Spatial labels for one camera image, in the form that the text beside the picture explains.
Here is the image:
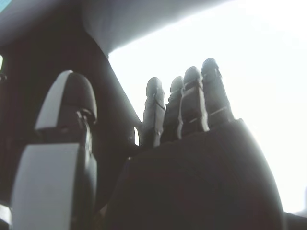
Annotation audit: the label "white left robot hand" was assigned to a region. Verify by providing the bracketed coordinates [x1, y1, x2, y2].
[9, 57, 287, 230]

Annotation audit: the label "teal toy piano keyboard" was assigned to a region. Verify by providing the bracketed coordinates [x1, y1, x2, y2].
[0, 0, 15, 12]

